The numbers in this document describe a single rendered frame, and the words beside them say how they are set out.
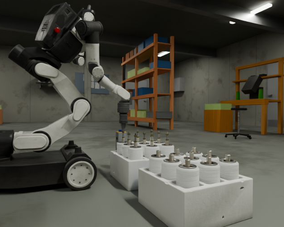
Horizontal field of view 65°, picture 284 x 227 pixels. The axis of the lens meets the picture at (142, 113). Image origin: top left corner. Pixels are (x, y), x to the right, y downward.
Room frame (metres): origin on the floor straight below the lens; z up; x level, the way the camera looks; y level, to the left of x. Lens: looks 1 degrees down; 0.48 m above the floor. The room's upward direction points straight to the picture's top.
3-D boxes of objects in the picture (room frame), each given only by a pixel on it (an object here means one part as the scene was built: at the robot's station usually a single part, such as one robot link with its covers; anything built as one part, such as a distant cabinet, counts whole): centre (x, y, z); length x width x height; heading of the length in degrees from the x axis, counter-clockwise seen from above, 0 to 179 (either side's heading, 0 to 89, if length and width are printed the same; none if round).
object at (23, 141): (1.50, 0.74, 0.28); 0.21 x 0.20 x 0.13; 115
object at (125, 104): (1.67, 0.13, 0.57); 0.11 x 0.11 x 0.11; 26
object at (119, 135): (1.83, 0.17, 0.16); 0.07 x 0.07 x 0.31; 24
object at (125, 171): (1.59, -0.02, 0.09); 0.39 x 0.39 x 0.18; 24
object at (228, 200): (1.09, -0.24, 0.09); 0.39 x 0.39 x 0.18; 27
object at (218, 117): (5.41, -2.41, 0.86); 1.33 x 1.24 x 1.72; 22
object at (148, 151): (1.49, -0.07, 0.16); 0.10 x 0.10 x 0.18
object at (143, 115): (7.12, -0.04, 1.29); 2.87 x 0.75 x 2.58; 25
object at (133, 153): (1.44, 0.04, 0.16); 0.10 x 0.10 x 0.18
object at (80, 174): (1.37, 0.38, 0.10); 0.20 x 0.05 x 0.20; 115
